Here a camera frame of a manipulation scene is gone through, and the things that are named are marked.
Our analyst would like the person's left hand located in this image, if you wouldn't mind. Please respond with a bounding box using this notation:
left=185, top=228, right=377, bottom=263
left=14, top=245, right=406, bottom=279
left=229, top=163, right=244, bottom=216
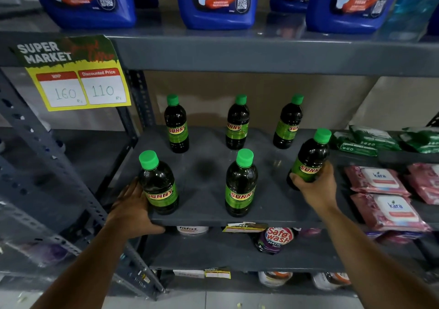
left=106, top=178, right=166, bottom=240

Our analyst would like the person's right hand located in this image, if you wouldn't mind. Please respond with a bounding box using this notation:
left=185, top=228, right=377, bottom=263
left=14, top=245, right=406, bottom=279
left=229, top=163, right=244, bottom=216
left=290, top=161, right=339, bottom=217

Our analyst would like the dark green-capped cleaner bottle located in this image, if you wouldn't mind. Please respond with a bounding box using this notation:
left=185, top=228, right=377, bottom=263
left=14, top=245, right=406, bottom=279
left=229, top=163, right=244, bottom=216
left=138, top=150, right=179, bottom=215
left=286, top=128, right=332, bottom=191

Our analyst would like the person's right forearm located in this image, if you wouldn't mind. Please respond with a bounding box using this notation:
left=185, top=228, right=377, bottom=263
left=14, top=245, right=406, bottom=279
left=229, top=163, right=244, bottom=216
left=321, top=206, right=439, bottom=309

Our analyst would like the person's left forearm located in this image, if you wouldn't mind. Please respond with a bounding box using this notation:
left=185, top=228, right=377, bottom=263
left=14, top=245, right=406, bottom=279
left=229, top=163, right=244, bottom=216
left=31, top=218, right=129, bottom=309

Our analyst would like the white round tub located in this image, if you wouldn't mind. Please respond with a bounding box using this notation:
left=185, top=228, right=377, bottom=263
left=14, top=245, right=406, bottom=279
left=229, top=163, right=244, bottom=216
left=177, top=226, right=209, bottom=236

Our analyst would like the white shelf label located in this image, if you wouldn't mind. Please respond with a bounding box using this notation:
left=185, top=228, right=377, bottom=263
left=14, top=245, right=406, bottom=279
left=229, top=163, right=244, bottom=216
left=173, top=270, right=206, bottom=279

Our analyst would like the group of dark green-capped bottles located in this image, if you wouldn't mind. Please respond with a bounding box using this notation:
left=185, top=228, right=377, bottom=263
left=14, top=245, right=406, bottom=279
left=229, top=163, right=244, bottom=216
left=164, top=94, right=304, bottom=217

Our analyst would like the purple detergent pouch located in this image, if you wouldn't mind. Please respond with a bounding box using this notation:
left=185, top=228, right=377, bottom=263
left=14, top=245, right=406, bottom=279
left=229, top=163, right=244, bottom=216
left=255, top=227, right=296, bottom=255

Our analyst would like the green wet wipes packet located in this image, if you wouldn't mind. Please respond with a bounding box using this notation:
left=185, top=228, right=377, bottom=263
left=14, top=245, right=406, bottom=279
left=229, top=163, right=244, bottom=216
left=330, top=132, right=378, bottom=157
left=349, top=125, right=402, bottom=151
left=399, top=127, right=439, bottom=154

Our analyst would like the small yellow shelf label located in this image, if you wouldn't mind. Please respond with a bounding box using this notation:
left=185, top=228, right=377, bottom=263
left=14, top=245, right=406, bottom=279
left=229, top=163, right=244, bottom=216
left=222, top=222, right=269, bottom=234
left=205, top=268, right=231, bottom=280

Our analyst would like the grey metal shelving rack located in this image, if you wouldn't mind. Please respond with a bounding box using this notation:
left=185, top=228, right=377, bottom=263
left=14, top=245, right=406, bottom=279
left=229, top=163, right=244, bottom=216
left=0, top=8, right=439, bottom=299

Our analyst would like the pink wet wipes packet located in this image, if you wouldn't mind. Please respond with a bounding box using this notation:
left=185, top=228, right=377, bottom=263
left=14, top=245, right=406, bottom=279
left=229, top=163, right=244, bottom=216
left=406, top=163, right=439, bottom=206
left=344, top=165, right=411, bottom=197
left=350, top=193, right=432, bottom=233

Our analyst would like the white and orange bottle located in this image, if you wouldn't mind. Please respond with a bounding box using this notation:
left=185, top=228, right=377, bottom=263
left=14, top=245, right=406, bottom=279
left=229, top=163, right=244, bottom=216
left=311, top=273, right=351, bottom=291
left=258, top=272, right=293, bottom=287

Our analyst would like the purple packet behind plastic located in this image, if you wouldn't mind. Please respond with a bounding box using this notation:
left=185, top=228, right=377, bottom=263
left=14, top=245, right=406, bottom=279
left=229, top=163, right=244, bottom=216
left=20, top=242, right=70, bottom=268

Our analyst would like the grey perforated side rack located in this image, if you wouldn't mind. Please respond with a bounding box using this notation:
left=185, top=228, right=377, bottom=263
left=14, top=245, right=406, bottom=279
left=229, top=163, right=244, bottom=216
left=0, top=68, right=166, bottom=299

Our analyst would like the yellow and green price sign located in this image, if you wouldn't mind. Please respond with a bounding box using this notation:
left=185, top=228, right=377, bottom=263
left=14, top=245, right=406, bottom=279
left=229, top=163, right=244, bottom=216
left=10, top=35, right=132, bottom=112

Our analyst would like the translucent teal liquid bottle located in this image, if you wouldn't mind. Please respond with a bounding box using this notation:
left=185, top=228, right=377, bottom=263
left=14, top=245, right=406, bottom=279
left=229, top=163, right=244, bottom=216
left=379, top=0, right=439, bottom=42

